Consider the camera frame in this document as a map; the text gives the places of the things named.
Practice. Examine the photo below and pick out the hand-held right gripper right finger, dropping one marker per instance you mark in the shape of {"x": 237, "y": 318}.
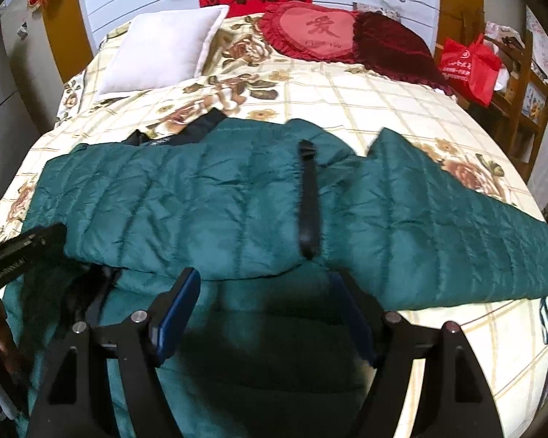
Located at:
{"x": 351, "y": 319}

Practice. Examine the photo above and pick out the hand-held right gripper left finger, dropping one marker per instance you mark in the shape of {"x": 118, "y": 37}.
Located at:
{"x": 182, "y": 310}

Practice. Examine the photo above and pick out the green quilted down jacket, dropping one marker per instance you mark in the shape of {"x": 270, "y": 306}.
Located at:
{"x": 164, "y": 191}

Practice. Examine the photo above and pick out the floral checked bed sheet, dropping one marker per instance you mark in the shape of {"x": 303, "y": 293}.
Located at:
{"x": 347, "y": 100}

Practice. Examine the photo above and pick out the white square pillow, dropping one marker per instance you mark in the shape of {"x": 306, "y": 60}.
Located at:
{"x": 160, "y": 50}

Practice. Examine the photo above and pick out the dark red velvet pillow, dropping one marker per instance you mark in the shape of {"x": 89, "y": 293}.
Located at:
{"x": 392, "y": 50}

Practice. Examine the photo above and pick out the wooden shelf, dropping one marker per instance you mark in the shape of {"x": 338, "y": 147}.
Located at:
{"x": 525, "y": 100}

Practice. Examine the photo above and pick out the red shopping bag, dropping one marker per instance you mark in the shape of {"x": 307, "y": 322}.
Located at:
{"x": 472, "y": 66}

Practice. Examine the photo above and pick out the red heart-shaped pillow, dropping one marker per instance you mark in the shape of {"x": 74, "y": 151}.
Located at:
{"x": 315, "y": 32}

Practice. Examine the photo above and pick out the orange wooden wall panel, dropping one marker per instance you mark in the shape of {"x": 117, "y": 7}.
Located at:
{"x": 456, "y": 4}
{"x": 68, "y": 41}

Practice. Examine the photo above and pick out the wall power socket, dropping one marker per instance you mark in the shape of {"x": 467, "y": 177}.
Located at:
{"x": 23, "y": 31}

